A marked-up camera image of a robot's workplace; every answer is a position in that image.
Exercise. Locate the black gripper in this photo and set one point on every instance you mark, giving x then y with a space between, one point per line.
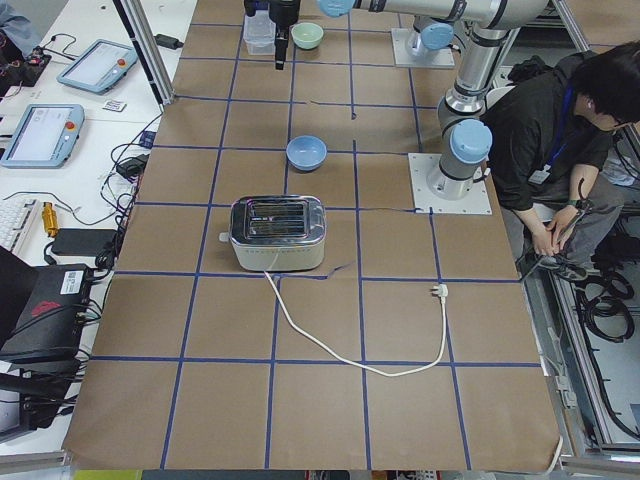
285 12

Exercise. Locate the green bowl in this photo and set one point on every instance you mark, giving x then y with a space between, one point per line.
307 35

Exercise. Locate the blue bowl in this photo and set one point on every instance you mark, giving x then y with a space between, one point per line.
306 153

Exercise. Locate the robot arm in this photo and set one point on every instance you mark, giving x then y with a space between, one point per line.
493 26
420 21

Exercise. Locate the clear plastic food container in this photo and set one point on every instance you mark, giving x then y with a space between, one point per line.
259 34

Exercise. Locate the upper teach pendant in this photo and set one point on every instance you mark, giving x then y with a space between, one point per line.
100 67

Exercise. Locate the teach pendant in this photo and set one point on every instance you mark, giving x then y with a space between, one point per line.
100 67
44 137

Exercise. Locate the cream and chrome toaster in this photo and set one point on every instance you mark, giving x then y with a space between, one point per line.
277 233

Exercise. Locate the lower teach pendant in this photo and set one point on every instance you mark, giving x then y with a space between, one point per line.
44 137

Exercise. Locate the brown paper table cover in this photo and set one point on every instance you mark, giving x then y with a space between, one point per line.
409 346

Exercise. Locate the seated person in black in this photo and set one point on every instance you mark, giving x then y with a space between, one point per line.
551 136

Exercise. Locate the black power adapter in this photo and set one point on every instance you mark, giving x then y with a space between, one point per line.
82 242

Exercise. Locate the white keyboard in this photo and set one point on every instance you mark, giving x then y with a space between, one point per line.
19 218

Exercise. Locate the black computer with red logo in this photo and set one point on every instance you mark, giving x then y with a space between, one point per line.
41 308

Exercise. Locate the aluminium frame post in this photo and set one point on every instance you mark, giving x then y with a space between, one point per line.
134 20

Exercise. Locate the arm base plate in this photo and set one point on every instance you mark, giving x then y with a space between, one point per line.
429 48
434 192

